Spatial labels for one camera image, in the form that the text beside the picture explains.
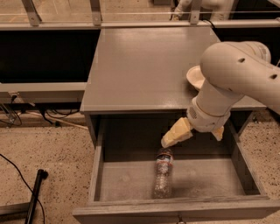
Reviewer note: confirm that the clear plastic water bottle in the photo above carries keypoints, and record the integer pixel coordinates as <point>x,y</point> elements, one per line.
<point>163,174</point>

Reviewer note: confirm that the grey metal railing frame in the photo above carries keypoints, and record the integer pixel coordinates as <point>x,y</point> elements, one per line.
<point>98,14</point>

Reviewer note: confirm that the grey open top drawer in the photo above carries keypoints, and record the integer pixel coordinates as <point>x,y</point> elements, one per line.
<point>210,180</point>

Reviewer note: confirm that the grey low shelf beam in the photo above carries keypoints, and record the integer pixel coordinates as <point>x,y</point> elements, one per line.
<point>42,92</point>

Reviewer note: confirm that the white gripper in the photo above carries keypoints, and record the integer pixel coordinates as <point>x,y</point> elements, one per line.
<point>205,121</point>

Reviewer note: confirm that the black metal stand leg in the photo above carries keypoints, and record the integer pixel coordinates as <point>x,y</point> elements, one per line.
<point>25,210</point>

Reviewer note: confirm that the grey wooden cabinet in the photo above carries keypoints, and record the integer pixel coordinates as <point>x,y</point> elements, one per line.
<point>142,71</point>

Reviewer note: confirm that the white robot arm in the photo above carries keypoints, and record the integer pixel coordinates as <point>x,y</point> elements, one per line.
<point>231,71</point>

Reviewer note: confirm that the white paper bowl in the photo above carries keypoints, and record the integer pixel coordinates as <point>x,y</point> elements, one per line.
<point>195,77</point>

